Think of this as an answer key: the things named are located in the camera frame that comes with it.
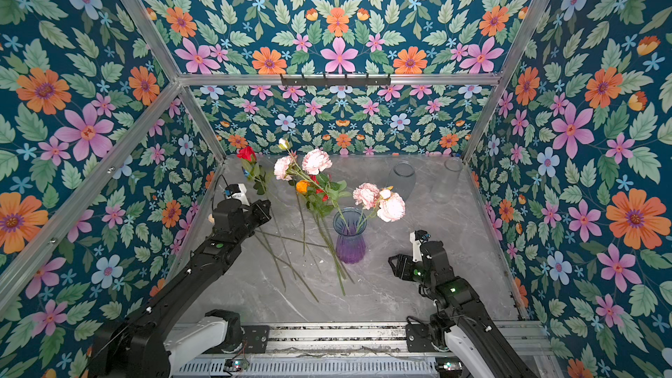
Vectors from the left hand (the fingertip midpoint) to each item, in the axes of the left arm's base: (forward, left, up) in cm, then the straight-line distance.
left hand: (273, 194), depth 81 cm
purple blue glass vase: (-9, -24, -5) cm, 26 cm away
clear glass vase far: (+11, -62, -16) cm, 65 cm away
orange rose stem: (+15, -5, -18) cm, 24 cm away
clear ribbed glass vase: (+8, -43, -5) cm, 44 cm away
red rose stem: (+9, +8, +3) cm, 12 cm away
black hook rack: (+38, -21, +16) cm, 46 cm away
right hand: (-19, -37, -13) cm, 43 cm away
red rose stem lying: (-5, -16, +7) cm, 19 cm away
